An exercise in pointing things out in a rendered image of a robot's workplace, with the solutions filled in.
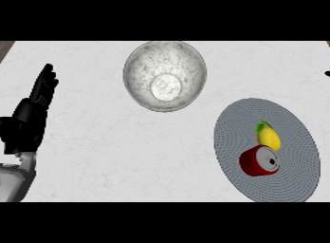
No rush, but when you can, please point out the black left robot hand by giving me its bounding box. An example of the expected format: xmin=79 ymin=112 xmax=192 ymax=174
xmin=0 ymin=63 xmax=60 ymax=156

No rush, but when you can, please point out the yellow lemon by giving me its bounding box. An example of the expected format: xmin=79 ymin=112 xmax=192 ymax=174
xmin=253 ymin=120 xmax=282 ymax=153

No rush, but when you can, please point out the white marble bowl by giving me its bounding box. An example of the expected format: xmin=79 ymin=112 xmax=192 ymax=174
xmin=122 ymin=41 xmax=207 ymax=113

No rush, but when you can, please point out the grey round placemat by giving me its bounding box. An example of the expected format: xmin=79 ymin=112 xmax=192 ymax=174
xmin=212 ymin=97 xmax=321 ymax=203

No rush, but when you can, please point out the red can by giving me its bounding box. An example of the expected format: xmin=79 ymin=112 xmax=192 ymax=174
xmin=237 ymin=144 xmax=281 ymax=178

